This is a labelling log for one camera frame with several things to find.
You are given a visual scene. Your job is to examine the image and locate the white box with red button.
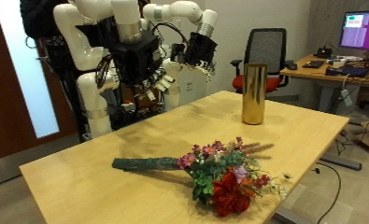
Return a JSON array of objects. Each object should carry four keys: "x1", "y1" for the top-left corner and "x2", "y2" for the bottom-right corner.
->
[{"x1": 120, "y1": 100, "x2": 137, "y2": 113}]

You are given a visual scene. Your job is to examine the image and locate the artificial flower bouquet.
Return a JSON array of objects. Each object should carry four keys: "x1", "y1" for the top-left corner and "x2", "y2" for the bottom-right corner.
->
[{"x1": 110, "y1": 136, "x2": 293, "y2": 218}]

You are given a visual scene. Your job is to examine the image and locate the black desk phone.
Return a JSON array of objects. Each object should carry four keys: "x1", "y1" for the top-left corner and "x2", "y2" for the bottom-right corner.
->
[{"x1": 314, "y1": 46, "x2": 333, "y2": 59}]

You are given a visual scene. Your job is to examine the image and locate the wooden office desk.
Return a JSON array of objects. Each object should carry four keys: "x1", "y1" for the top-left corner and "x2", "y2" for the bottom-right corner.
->
[{"x1": 280, "y1": 54, "x2": 369, "y2": 114}]

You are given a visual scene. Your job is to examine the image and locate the brown door with glass panel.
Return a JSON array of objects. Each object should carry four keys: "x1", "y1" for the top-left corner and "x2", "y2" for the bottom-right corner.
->
[{"x1": 0, "y1": 0, "x2": 80, "y2": 164}]

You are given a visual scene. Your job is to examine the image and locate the gold cylindrical vase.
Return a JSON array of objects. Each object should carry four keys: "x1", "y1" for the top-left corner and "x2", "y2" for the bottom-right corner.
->
[{"x1": 241, "y1": 63, "x2": 268, "y2": 126}]

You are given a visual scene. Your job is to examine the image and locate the black floor cable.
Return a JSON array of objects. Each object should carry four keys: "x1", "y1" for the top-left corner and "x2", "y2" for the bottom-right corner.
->
[{"x1": 310, "y1": 161, "x2": 342, "y2": 224}]

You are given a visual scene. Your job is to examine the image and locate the white hanging power adapter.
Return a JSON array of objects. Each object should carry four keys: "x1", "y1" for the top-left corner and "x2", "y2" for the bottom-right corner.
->
[{"x1": 340, "y1": 89, "x2": 354, "y2": 107}]

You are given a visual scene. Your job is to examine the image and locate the black keyboard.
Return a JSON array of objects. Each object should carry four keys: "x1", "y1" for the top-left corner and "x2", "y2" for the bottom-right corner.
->
[{"x1": 302, "y1": 60, "x2": 325, "y2": 70}]

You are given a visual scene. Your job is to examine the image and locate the black mesh office chair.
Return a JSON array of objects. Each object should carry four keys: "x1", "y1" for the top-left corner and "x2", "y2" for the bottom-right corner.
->
[{"x1": 230, "y1": 27, "x2": 296, "y2": 94}]

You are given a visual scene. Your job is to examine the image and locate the grey table foot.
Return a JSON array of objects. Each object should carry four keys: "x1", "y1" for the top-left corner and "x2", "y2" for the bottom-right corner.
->
[{"x1": 318, "y1": 153, "x2": 362, "y2": 172}]

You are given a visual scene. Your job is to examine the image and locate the computer monitor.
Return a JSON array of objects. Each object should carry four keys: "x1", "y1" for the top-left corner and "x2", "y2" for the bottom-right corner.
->
[{"x1": 338, "y1": 10, "x2": 369, "y2": 52}]

